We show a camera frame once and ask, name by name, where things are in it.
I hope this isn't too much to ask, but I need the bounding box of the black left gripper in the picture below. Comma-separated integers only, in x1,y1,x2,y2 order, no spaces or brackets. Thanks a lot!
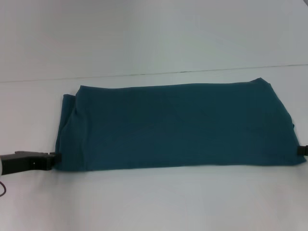
1,150,61,175

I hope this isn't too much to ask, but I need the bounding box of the teal t-shirt with FREE print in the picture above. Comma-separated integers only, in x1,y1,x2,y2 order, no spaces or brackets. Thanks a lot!
54,77,306,172

